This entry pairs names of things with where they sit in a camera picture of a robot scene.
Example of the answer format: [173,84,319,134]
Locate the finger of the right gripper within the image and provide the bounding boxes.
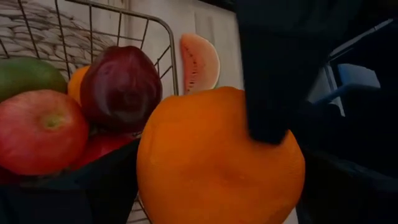
[236,0,358,146]

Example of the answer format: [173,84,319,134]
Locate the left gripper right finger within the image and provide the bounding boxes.
[292,102,398,224]

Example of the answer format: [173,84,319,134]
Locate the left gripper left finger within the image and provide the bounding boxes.
[0,139,141,224]

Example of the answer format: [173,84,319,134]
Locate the red apple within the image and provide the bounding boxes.
[0,89,90,177]
[73,132,137,170]

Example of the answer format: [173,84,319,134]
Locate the watermelon slice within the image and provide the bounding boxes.
[180,32,221,96]

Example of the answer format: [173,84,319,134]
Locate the orange fruit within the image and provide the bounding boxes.
[67,64,91,106]
[136,86,307,224]

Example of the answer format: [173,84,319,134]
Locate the green pear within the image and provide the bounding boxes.
[0,57,68,103]

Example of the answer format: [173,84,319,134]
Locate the gold wire basket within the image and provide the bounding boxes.
[0,0,180,224]

